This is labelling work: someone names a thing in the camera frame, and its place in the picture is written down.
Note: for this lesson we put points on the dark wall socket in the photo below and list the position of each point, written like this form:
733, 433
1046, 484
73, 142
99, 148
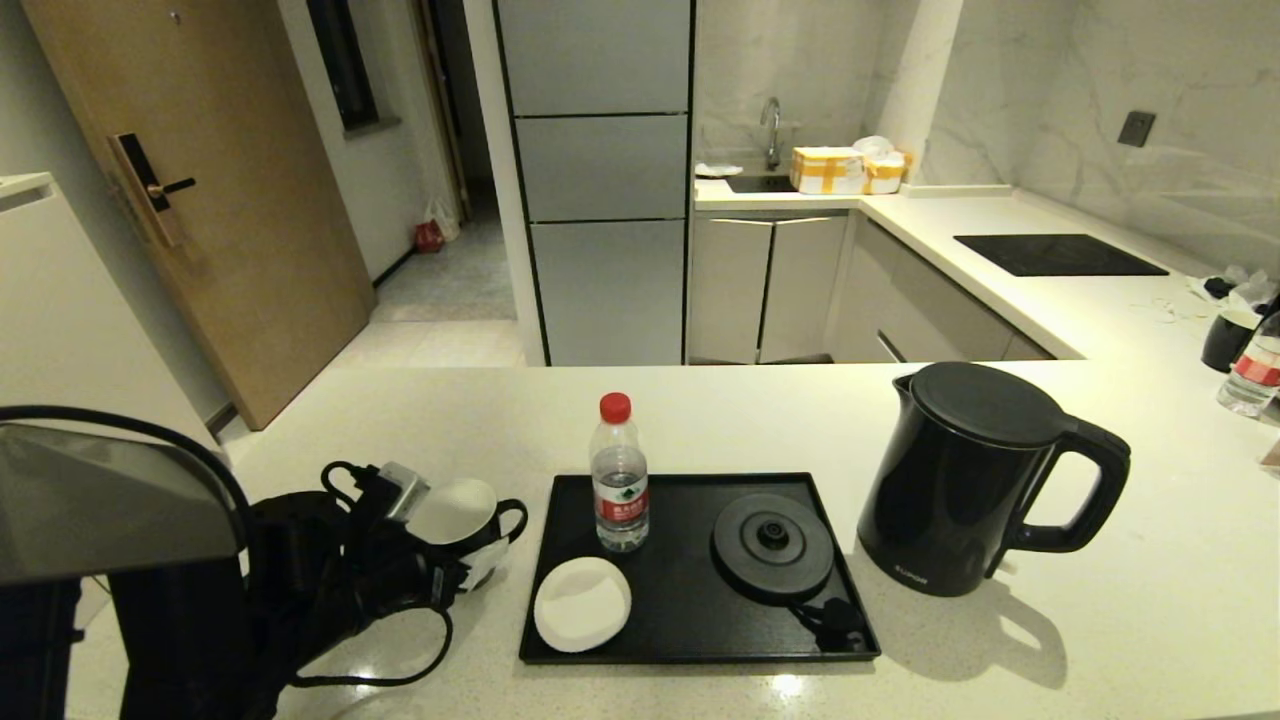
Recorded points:
1136, 129

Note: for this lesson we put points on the chrome sink faucet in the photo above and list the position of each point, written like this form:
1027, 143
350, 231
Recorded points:
773, 147

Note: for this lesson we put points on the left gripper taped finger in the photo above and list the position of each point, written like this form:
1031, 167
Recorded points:
488, 570
405, 490

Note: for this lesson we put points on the black mug white rim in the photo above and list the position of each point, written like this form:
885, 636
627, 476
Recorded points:
1227, 343

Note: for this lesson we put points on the dark narrow window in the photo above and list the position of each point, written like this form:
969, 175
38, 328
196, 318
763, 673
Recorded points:
345, 60

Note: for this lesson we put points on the water bottle with red cap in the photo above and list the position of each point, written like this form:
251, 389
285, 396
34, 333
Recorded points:
620, 480

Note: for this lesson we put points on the small brown object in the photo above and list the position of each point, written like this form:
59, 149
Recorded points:
1272, 456

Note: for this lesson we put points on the small white dish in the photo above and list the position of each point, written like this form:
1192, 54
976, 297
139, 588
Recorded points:
718, 169

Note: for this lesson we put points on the brown wooden door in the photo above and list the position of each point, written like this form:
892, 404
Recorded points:
250, 200

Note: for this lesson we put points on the black rectangular tray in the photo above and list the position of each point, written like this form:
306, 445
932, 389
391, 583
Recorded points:
680, 625

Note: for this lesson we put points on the black gold door lock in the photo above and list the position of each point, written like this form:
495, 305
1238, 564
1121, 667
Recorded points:
148, 187

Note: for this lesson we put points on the black electric kettle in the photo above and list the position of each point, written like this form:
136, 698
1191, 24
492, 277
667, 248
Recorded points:
950, 490

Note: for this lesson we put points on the white round saucer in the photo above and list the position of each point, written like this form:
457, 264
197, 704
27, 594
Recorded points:
583, 605

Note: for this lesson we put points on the small yellow taped cardboard box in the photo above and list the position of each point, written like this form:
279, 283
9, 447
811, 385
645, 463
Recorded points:
888, 177

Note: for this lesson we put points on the tall grey cabinet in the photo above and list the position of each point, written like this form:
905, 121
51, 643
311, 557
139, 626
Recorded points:
600, 170

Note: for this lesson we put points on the dark kitchen sink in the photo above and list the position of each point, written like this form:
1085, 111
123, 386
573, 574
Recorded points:
760, 183

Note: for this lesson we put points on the red bag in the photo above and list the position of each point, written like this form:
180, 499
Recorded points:
430, 237

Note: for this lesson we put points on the white plastic shopping bag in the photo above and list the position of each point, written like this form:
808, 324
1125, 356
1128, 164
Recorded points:
447, 217

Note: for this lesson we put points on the black round kettle base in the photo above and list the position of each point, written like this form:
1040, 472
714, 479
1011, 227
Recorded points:
770, 565

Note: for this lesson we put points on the black induction cooktop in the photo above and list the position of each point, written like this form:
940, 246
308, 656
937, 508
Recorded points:
1060, 255

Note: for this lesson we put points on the grey drawer cabinet front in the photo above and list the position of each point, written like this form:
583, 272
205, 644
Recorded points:
930, 308

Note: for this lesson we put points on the large yellow taped cardboard box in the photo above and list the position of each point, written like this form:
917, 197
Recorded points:
825, 171

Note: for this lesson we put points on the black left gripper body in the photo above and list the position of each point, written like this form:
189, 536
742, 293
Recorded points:
390, 570

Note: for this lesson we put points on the white crumpled plastic bag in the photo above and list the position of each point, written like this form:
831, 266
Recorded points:
878, 146

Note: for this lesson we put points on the crumpled white tissue pile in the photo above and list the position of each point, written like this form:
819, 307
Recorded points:
1245, 292

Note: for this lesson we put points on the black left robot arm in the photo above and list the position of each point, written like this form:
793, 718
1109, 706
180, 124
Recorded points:
150, 620

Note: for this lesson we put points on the grey lower cabinet door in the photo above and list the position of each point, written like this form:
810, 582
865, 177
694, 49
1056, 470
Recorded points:
728, 288
800, 283

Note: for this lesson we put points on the clear bottle with red label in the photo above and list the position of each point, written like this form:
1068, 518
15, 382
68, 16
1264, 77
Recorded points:
1250, 383

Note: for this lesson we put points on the white side cabinet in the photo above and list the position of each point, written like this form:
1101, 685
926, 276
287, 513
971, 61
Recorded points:
80, 330

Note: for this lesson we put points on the black cup white inside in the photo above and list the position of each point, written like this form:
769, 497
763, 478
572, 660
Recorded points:
455, 510

